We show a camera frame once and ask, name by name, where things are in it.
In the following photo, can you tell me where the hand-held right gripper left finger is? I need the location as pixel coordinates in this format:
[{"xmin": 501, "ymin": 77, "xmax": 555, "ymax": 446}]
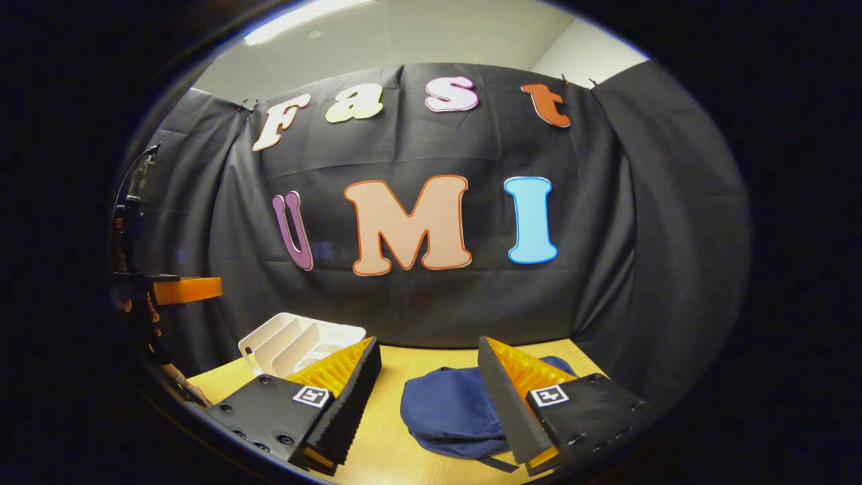
[{"xmin": 205, "ymin": 337, "xmax": 383, "ymax": 477}]

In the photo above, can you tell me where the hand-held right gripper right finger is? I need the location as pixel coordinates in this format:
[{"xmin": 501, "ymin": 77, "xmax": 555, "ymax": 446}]
[{"xmin": 477, "ymin": 335, "xmax": 651, "ymax": 477}]

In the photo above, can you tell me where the blue schoolbag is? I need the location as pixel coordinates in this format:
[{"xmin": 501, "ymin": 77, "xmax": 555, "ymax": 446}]
[{"xmin": 400, "ymin": 356, "xmax": 578, "ymax": 472}]

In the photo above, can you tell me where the black backdrop cloth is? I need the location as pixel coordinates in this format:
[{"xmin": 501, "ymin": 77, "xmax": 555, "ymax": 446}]
[{"xmin": 114, "ymin": 61, "xmax": 752, "ymax": 408}]

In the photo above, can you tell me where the white plastic bookshelf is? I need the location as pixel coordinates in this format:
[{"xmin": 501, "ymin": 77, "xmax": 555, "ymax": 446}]
[{"xmin": 238, "ymin": 312, "xmax": 368, "ymax": 379}]

